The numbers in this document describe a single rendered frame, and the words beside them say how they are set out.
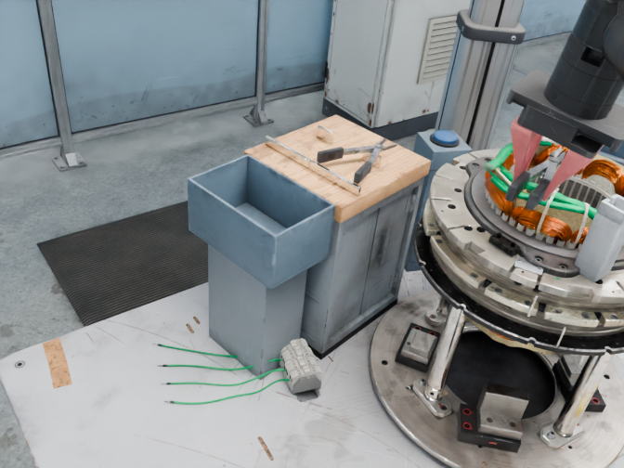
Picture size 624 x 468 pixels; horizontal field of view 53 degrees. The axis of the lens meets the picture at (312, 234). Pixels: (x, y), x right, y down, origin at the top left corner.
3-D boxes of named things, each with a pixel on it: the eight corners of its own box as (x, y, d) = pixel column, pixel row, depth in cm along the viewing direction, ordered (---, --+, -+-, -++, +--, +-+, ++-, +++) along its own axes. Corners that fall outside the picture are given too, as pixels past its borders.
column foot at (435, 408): (425, 379, 93) (426, 375, 92) (454, 412, 88) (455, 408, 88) (409, 386, 92) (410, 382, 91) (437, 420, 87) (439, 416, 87)
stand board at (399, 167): (340, 224, 81) (342, 208, 80) (242, 164, 91) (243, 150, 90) (428, 175, 94) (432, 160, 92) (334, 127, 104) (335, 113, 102)
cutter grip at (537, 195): (532, 211, 58) (538, 197, 57) (524, 208, 58) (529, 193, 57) (546, 194, 61) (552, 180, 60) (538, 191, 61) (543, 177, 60)
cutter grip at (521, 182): (512, 202, 59) (516, 188, 58) (503, 200, 59) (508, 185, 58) (526, 187, 62) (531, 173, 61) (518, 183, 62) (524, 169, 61)
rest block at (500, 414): (475, 406, 87) (485, 381, 84) (516, 414, 87) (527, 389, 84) (477, 432, 84) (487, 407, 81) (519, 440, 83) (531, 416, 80)
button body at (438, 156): (440, 268, 118) (473, 149, 103) (406, 272, 116) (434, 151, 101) (425, 245, 123) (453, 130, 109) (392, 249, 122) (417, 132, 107)
